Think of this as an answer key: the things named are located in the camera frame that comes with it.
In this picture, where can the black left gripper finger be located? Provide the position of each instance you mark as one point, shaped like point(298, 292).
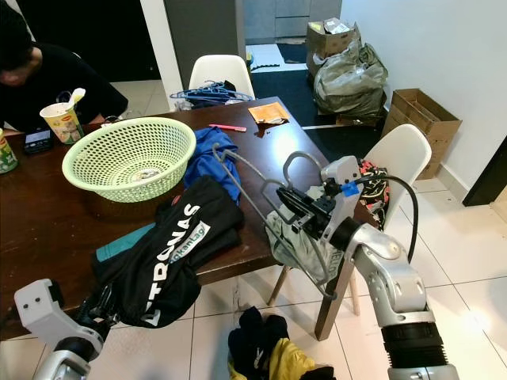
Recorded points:
point(118, 309)
point(100, 297)

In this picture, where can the black shirt white lettering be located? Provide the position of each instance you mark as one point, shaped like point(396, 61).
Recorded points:
point(166, 269)

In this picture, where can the black shirt white graphic print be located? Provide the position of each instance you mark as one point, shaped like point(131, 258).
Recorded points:
point(249, 340)

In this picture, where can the yellow instant noodle cup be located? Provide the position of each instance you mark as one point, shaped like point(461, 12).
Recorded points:
point(65, 125)

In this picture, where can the grey green underwear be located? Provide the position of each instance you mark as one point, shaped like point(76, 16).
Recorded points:
point(293, 253)

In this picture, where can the black red printed garment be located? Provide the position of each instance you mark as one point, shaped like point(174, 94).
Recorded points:
point(376, 194)

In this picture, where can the orange packet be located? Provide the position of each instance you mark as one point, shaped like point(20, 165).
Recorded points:
point(269, 112)

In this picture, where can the blue cloth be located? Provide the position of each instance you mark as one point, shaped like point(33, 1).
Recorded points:
point(210, 154)

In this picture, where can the pink pen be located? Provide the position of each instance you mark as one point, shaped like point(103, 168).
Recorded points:
point(228, 127)

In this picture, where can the white chair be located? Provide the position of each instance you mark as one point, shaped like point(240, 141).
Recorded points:
point(222, 70)
point(404, 150)

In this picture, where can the dark floor mat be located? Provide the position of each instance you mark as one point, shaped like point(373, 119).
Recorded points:
point(285, 83)

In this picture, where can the grey green plastic bag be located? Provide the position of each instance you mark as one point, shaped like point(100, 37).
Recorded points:
point(348, 83)

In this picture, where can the open cardboard box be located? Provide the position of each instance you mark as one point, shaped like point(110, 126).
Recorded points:
point(416, 134)

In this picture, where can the green plastic basket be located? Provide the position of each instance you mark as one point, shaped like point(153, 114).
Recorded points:
point(103, 166)

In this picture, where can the filled cardboard box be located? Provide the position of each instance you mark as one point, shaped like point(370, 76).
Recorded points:
point(317, 43)

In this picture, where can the dark smartphone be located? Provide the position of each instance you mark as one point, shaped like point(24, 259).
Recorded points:
point(40, 141)

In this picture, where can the green instant noodle cup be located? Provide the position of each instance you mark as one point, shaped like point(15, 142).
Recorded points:
point(8, 154)

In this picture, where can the grey drawer cabinet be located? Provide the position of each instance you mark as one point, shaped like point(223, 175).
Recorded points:
point(289, 16)

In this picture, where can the person in black shirt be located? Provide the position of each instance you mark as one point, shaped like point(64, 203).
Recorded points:
point(71, 79)

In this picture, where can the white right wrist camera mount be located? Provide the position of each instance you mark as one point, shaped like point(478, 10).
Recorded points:
point(339, 174)

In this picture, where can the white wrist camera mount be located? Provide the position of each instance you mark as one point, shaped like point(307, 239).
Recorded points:
point(40, 309)
point(339, 174)

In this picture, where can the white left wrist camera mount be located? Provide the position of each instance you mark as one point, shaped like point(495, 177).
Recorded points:
point(40, 309)

